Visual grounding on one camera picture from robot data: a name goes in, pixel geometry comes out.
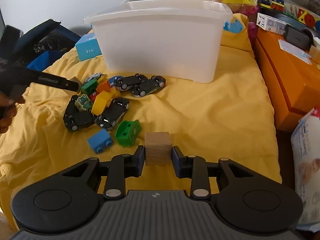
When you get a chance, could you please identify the wooden cube block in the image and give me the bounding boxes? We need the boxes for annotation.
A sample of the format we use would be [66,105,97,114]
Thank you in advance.
[145,132,172,166]

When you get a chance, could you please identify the yellow transparent brick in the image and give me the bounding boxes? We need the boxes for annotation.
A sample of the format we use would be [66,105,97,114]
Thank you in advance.
[91,91,112,115]

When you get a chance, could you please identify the silver white toy car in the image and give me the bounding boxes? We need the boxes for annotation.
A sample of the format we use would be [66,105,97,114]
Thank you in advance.
[85,73,103,83]

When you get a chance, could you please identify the blue building brick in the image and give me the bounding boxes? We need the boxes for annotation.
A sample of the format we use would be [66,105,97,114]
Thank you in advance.
[87,129,113,154]

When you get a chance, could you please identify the green frog eraser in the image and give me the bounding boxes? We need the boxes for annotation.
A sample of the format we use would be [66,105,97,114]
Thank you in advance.
[75,94,93,111]

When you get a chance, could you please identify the orange building brick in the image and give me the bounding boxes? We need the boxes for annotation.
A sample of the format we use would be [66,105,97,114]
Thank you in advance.
[96,80,111,94]

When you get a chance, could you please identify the green transparent brick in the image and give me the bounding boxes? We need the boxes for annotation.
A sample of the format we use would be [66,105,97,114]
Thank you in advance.
[115,120,142,147]

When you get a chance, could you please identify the yellow small building brick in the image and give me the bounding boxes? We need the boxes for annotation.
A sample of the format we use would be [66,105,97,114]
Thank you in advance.
[109,87,121,99]

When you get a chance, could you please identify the light blue cardboard box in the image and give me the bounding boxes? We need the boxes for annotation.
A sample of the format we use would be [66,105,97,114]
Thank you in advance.
[75,33,102,61]

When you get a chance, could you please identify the yellow quilted cloth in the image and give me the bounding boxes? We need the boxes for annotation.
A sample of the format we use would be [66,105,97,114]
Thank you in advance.
[1,14,281,230]

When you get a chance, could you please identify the dark blue bag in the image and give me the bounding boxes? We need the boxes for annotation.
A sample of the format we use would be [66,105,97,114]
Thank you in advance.
[9,19,81,71]

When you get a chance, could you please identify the small white carton box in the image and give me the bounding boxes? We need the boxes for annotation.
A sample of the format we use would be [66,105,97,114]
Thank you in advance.
[257,13,287,35]

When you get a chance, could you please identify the green building brick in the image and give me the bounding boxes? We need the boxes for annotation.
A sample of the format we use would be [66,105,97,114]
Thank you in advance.
[81,78,98,95]

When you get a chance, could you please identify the baby wipes pack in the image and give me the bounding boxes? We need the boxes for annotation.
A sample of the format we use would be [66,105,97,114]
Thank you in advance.
[291,106,320,232]

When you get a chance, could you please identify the white plastic storage bin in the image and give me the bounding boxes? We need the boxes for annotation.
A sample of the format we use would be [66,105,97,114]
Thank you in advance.
[84,0,233,83]

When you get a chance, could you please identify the orange gift box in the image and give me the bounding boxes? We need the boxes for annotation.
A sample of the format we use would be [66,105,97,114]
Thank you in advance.
[254,29,319,132]

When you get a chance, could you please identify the person left hand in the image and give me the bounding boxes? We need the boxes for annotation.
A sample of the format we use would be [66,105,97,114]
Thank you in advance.
[0,92,25,134]

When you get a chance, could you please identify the black toy car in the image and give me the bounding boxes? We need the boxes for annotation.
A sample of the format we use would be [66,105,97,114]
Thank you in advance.
[96,98,130,131]
[131,75,166,97]
[114,74,148,91]
[63,95,94,132]

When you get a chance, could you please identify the black small device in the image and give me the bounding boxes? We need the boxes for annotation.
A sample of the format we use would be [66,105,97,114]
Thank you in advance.
[284,24,313,51]

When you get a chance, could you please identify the red monster face brick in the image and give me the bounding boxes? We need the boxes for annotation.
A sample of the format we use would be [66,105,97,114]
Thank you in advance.
[89,92,97,102]

